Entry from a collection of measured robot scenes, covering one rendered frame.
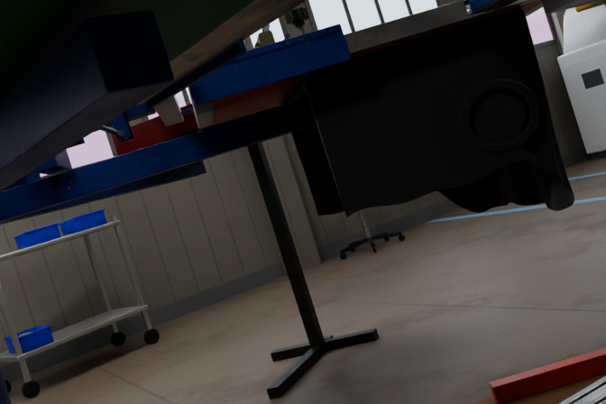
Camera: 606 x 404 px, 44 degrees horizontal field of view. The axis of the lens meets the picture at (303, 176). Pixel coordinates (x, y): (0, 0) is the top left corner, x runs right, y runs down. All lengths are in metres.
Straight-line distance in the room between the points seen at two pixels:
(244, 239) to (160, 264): 0.72
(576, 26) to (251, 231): 3.92
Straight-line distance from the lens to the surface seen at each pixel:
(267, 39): 1.52
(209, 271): 5.89
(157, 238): 5.77
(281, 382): 2.88
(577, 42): 7.94
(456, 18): 1.48
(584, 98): 7.88
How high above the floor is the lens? 0.77
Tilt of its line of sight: level
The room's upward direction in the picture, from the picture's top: 18 degrees counter-clockwise
